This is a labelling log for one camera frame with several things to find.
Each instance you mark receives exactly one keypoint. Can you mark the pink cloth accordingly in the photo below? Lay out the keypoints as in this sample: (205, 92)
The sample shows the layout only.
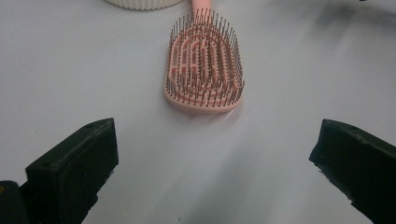
(204, 71)

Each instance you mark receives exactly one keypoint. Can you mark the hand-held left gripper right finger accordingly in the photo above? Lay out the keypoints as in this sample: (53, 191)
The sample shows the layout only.
(361, 161)

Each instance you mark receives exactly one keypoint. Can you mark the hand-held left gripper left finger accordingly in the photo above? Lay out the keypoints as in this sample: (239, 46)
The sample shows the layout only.
(71, 174)

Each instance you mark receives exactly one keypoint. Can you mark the white plastic basket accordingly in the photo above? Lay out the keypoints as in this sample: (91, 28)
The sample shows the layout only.
(143, 3)

